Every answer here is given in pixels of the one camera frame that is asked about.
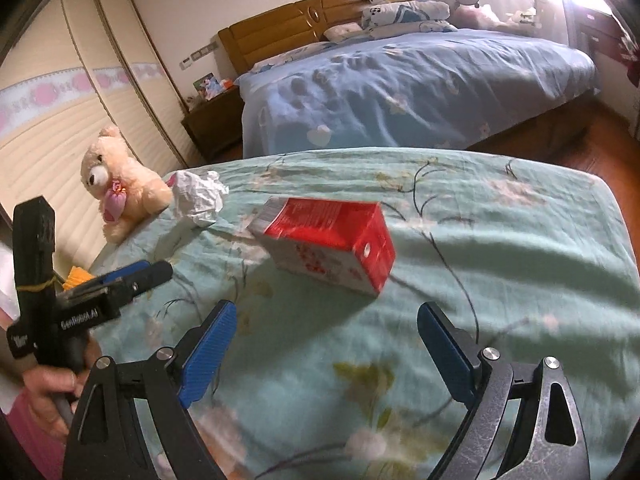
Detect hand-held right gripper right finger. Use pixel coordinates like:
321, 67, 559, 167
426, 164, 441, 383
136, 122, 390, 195
416, 302, 594, 480

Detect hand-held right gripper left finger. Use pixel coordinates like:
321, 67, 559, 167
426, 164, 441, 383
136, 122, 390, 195
62, 300, 239, 480

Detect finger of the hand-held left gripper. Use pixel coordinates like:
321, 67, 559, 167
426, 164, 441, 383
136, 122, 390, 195
64, 261, 152, 297
106, 261, 174, 306

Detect orange foam fruit net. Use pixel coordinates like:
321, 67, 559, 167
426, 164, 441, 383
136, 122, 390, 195
61, 266, 94, 292

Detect red white carton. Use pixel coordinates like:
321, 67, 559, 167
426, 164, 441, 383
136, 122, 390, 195
247, 196, 397, 297

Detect person's left forearm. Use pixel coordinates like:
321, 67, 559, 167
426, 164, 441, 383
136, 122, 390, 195
0, 389, 69, 480

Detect person's left hand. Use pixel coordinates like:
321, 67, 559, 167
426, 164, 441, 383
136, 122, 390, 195
22, 339, 104, 437

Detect cream teddy bear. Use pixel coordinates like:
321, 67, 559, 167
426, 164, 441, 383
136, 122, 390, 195
80, 126, 174, 246

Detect crumpled white paper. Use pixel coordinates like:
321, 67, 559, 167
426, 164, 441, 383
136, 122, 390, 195
166, 169, 231, 229

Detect green floral cloth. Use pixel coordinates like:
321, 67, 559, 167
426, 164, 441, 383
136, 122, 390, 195
89, 146, 640, 480

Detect cream sliding wardrobe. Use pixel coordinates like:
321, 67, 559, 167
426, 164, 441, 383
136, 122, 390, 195
0, 0, 202, 283

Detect brown wooden nightstand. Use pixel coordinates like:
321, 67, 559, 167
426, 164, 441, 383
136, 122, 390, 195
180, 85, 247, 164

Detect bed with blue cover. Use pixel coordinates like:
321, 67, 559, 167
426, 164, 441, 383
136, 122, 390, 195
234, 27, 601, 162

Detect brown wooden headboard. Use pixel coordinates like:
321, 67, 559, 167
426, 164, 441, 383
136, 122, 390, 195
217, 0, 382, 75

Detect pink plush toy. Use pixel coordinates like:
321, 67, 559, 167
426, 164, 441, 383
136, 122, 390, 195
454, 2, 502, 30

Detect blue white printed pillow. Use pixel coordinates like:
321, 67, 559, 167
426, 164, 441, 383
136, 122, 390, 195
360, 0, 452, 32

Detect wooden desk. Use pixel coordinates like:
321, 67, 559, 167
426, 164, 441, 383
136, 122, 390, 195
574, 6, 627, 57

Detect photo frame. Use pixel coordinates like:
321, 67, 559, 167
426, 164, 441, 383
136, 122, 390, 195
192, 72, 219, 102

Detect white wall switches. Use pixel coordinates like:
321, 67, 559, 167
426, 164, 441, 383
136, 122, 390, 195
180, 44, 222, 70

